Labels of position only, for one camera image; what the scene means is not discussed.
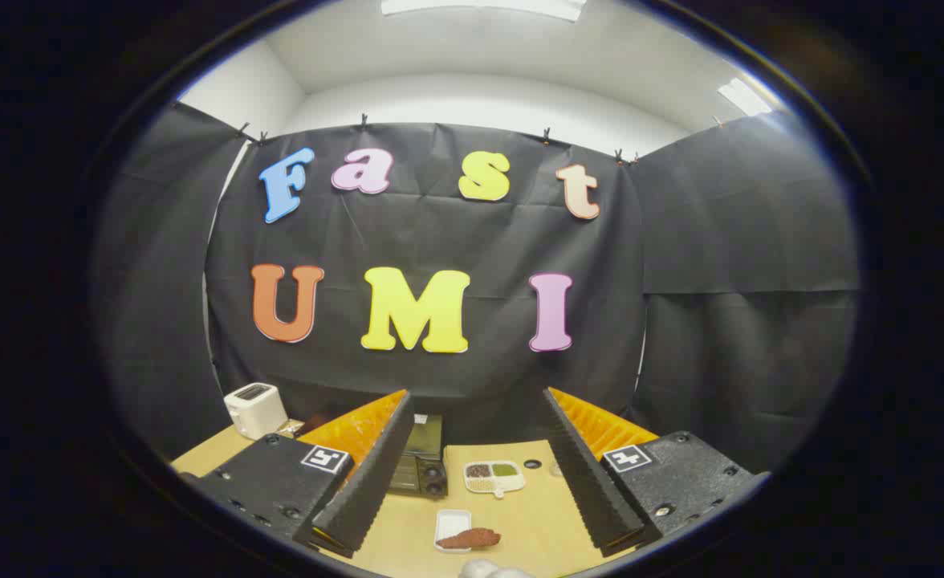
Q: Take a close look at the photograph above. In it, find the black toaster oven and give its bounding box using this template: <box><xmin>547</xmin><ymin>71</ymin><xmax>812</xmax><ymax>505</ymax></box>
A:
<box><xmin>287</xmin><ymin>412</ymin><xmax>450</xmax><ymax>499</ymax></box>

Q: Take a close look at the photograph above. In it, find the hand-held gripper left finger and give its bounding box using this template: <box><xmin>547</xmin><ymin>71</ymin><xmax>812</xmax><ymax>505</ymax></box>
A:
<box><xmin>179</xmin><ymin>389</ymin><xmax>417</xmax><ymax>559</ymax></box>

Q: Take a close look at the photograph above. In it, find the long ceiling light panel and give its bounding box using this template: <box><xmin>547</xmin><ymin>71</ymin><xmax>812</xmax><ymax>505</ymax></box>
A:
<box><xmin>381</xmin><ymin>0</ymin><xmax>587</xmax><ymax>22</ymax></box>

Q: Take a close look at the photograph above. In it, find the white rectangular tray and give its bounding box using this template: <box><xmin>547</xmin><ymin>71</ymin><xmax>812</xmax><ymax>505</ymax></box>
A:
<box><xmin>434</xmin><ymin>508</ymin><xmax>473</xmax><ymax>553</ymax></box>

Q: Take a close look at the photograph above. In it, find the white divided dish with grains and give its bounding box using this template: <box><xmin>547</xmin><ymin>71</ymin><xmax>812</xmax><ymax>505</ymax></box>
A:
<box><xmin>463</xmin><ymin>460</ymin><xmax>527</xmax><ymax>499</ymax></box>

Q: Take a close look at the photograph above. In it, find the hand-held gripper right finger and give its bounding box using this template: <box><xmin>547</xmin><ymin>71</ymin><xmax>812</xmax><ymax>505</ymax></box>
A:
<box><xmin>542</xmin><ymin>386</ymin><xmax>770</xmax><ymax>559</ymax></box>

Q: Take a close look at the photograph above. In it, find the white toaster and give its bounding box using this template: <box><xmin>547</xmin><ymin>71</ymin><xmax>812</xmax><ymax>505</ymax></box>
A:
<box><xmin>223</xmin><ymin>383</ymin><xmax>289</xmax><ymax>441</ymax></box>

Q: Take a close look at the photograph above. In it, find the small ceiling light panel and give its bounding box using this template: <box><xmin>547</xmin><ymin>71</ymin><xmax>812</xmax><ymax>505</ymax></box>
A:
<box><xmin>717</xmin><ymin>77</ymin><xmax>775</xmax><ymax>118</ymax></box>

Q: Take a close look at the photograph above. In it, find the red raw meat piece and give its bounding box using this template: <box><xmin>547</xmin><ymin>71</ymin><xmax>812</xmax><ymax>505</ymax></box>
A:
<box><xmin>437</xmin><ymin>527</ymin><xmax>503</xmax><ymax>551</ymax></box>

